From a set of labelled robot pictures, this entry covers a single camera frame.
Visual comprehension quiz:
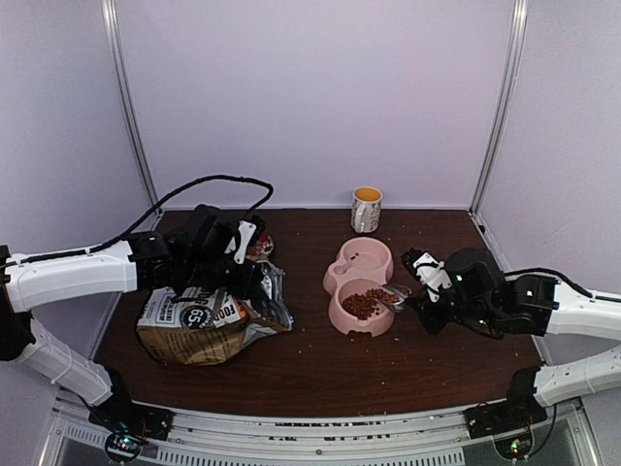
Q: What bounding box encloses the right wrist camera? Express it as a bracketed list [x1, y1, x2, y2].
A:
[401, 249, 452, 304]

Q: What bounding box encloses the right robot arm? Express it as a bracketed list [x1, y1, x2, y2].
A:
[401, 248, 620, 429]

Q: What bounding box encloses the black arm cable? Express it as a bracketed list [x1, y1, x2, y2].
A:
[0, 177, 275, 263]
[526, 381, 564, 455]

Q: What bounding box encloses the brown pet food bag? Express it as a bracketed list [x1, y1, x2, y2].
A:
[135, 260, 294, 366]

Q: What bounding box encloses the aluminium wall post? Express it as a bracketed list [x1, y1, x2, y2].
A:
[101, 0, 158, 206]
[469, 0, 529, 217]

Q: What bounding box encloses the left aluminium wall post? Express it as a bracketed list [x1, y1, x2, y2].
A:
[101, 0, 158, 206]

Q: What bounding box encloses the pink double pet bowl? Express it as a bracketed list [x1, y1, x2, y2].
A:
[323, 237, 394, 337]

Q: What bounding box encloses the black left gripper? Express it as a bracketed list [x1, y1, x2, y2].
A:
[183, 255, 263, 299]

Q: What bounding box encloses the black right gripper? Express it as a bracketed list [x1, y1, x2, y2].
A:
[407, 285, 499, 337]

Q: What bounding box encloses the aluminium front rail frame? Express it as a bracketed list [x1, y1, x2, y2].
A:
[35, 388, 604, 465]

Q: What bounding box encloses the metal food scoop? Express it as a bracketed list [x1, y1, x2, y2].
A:
[377, 283, 412, 314]

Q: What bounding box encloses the small patterned cup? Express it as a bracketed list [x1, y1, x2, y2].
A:
[246, 233, 275, 260]

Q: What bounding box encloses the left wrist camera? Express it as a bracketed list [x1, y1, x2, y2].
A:
[225, 216, 266, 265]

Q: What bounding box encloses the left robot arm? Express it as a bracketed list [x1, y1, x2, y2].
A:
[1, 205, 265, 431]

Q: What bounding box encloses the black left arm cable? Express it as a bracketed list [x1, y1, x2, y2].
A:
[0, 177, 275, 263]

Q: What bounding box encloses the floral mug yellow inside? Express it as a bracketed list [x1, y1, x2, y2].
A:
[350, 186, 382, 234]

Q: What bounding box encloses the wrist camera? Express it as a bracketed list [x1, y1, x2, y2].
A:
[225, 216, 266, 265]
[401, 249, 452, 304]

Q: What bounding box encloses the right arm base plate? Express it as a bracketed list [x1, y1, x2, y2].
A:
[463, 399, 547, 439]

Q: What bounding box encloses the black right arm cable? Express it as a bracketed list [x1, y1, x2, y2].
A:
[526, 381, 564, 455]

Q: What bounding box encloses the right aluminium wall post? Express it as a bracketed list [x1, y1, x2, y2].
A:
[469, 0, 529, 217]

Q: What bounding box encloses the brown kibble pet food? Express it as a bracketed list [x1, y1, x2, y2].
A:
[342, 288, 383, 320]

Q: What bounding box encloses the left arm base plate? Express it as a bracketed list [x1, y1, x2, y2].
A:
[87, 405, 174, 441]

